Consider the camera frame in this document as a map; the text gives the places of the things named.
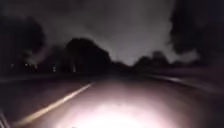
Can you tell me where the dark asphalt road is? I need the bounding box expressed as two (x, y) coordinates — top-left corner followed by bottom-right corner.
(0, 73), (224, 128)

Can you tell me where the dark row of trees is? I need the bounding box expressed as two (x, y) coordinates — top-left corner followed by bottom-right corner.
(131, 50), (188, 76)
(0, 16), (131, 78)

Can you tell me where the pale kerb strip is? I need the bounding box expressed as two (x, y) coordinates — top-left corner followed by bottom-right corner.
(146, 73), (224, 96)

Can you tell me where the pale painted road line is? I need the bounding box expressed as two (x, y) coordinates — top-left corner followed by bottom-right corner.
(13, 81), (95, 128)

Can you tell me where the large dark tree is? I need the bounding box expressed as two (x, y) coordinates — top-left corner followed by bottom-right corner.
(169, 0), (224, 66)

